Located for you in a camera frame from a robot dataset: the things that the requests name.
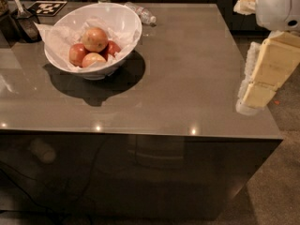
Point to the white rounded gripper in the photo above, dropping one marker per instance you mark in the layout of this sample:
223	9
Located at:
278	5

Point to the yellow-red apple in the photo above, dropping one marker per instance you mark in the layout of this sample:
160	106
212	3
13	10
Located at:
95	39

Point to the right red apple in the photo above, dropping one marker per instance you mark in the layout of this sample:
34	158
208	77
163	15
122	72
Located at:
111	49

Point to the white bowl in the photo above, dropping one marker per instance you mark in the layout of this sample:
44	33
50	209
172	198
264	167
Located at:
104	9

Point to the front pale red apple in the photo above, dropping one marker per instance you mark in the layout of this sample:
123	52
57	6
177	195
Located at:
92	58

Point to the left red apple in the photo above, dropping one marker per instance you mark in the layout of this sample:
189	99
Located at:
76	54

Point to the clear plastic water bottle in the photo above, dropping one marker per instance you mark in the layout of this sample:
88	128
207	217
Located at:
145	15

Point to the black white fiducial marker card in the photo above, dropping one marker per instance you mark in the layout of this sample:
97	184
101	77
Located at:
47	8

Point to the black scoop with grey handle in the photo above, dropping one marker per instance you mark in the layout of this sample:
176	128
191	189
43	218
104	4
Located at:
26	23

